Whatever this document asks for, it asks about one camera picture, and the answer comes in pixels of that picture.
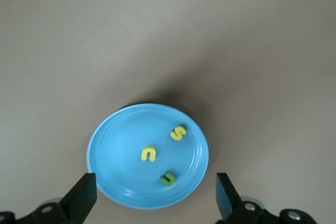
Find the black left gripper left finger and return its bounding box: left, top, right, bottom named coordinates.
left=0, top=173, right=97, bottom=224

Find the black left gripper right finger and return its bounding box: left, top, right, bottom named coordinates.
left=215, top=173, right=316, bottom=224

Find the green foam letter u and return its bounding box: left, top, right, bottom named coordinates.
left=160, top=170, right=176, bottom=187

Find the yellow foam letter s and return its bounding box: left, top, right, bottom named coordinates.
left=170, top=124, right=187, bottom=142

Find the yellow foam letter u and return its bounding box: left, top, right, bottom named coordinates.
left=141, top=145, right=158, bottom=162

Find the blue plate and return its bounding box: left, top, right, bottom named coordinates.
left=87, top=103, right=210, bottom=210

